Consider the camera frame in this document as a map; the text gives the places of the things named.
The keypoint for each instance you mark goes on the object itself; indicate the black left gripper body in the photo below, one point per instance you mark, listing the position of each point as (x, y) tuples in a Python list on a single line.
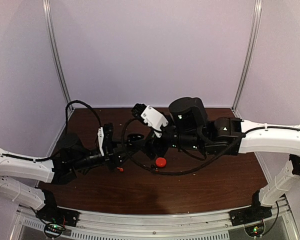
[(109, 159)]

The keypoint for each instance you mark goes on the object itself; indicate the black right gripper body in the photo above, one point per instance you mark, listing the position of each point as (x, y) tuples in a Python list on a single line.
[(153, 144)]

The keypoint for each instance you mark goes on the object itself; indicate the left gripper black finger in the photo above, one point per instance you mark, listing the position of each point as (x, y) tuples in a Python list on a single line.
[(119, 144), (122, 155)]

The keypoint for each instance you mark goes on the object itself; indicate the black charging case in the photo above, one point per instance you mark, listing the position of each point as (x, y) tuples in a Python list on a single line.
[(134, 137)]

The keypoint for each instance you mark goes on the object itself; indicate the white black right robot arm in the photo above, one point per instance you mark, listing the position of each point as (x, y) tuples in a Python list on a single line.
[(187, 127)]

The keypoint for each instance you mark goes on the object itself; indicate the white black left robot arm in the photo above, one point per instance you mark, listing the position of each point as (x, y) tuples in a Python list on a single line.
[(58, 169)]

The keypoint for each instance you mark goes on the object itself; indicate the red round charging case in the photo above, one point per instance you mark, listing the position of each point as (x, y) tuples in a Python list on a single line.
[(160, 162)]

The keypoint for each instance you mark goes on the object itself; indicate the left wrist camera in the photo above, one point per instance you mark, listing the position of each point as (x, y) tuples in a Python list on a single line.
[(104, 139)]

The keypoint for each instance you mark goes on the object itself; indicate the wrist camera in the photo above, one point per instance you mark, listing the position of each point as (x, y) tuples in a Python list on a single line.
[(150, 117), (104, 139)]

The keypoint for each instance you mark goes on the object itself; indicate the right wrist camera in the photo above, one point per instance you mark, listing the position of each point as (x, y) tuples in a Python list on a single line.
[(150, 117)]

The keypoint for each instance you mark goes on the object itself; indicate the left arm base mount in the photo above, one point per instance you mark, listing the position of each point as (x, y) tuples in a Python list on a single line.
[(55, 220)]

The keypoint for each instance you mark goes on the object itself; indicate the aluminium front rail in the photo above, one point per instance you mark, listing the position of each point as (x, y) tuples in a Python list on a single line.
[(213, 225)]

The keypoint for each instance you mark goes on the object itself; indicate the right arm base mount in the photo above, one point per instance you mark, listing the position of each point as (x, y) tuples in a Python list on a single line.
[(252, 218)]

